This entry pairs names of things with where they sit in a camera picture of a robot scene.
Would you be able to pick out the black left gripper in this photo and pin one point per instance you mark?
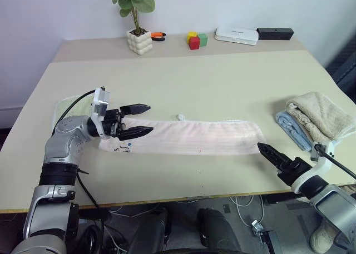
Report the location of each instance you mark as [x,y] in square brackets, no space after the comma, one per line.
[112,120]

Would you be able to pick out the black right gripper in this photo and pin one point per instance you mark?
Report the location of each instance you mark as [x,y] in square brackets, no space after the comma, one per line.
[294,169]

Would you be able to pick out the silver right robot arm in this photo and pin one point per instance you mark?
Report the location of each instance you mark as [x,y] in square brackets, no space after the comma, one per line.
[333,206]

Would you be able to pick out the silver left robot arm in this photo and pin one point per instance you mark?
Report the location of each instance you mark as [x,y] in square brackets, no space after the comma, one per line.
[69,131]

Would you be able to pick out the light blue folded towel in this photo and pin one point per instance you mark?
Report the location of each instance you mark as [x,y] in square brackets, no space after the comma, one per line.
[292,129]

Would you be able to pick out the long pink towel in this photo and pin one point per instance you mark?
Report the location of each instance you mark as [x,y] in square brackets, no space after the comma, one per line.
[194,137]

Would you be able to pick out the beige folded fluffy towel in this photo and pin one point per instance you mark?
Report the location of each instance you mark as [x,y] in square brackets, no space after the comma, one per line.
[320,112]

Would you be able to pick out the black bar under table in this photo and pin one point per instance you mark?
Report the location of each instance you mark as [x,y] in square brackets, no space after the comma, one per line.
[283,199]

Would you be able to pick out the small white lump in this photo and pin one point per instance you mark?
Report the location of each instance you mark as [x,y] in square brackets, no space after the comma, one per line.
[180,116]

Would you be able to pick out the white bubble plant pot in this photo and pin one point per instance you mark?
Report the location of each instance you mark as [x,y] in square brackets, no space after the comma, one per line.
[140,42]

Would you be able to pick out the orange and black pliers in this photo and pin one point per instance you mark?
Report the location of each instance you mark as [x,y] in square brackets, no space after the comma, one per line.
[158,36]

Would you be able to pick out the dark rounded shape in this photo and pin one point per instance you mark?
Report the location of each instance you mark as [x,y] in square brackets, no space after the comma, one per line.
[147,231]
[217,231]

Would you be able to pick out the beige shoe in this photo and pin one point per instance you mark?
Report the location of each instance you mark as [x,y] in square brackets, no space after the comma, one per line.
[322,238]

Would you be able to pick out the red cube block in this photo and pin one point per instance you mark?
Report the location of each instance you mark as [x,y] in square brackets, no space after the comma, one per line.
[194,43]

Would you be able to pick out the yellow cube block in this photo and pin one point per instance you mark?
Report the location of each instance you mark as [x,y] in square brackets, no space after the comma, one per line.
[191,34]

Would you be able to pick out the green cube block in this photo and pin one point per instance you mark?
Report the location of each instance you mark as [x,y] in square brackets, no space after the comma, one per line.
[203,40]

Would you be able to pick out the dark ribbed chair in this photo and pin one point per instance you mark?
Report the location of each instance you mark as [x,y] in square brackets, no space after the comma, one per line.
[345,67]

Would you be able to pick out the green leafy plant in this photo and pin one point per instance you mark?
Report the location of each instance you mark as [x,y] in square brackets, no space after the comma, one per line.
[136,1]

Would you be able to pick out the long black box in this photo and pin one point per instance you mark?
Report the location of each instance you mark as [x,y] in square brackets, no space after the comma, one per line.
[275,33]

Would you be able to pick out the flat white box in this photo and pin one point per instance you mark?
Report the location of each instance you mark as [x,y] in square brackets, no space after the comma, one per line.
[236,35]

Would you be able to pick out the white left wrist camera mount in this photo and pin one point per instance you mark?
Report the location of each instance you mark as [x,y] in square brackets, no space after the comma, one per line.
[99,104]

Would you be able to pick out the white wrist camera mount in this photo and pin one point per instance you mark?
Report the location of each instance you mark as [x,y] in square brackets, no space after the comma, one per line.
[99,104]
[324,165]

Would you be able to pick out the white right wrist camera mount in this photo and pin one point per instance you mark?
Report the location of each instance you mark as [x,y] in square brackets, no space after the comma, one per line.
[324,165]

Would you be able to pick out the black bracket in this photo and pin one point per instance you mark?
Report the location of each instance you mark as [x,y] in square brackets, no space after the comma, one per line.
[269,241]

